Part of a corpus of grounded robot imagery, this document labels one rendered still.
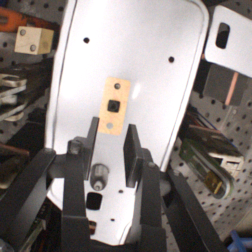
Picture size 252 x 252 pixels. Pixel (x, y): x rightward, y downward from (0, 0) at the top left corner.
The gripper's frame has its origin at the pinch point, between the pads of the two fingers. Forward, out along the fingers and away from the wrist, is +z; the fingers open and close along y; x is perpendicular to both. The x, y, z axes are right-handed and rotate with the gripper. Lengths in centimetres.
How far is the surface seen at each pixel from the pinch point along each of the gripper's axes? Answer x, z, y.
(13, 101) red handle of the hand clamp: -0.1, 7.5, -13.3
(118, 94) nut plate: 2.0, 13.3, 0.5
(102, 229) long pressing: -28.6, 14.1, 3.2
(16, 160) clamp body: -14.8, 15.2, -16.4
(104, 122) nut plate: -2.3, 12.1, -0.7
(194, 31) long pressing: 14.3, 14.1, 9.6
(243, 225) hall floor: -136, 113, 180
